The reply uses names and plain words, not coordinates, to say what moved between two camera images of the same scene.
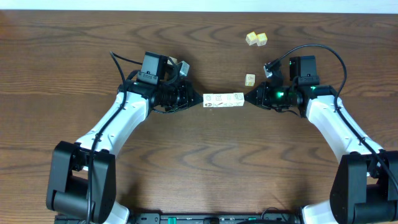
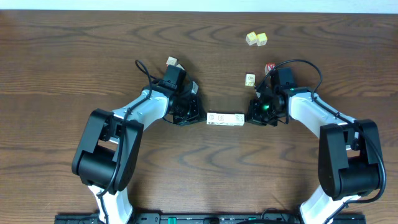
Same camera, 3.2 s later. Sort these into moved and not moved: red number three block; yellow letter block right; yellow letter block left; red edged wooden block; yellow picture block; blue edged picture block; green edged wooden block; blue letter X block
Moved: red edged wooden block; blue letter X block; green edged wooden block; blue edged picture block
Not moved: yellow letter block right; yellow picture block; yellow letter block left; red number three block
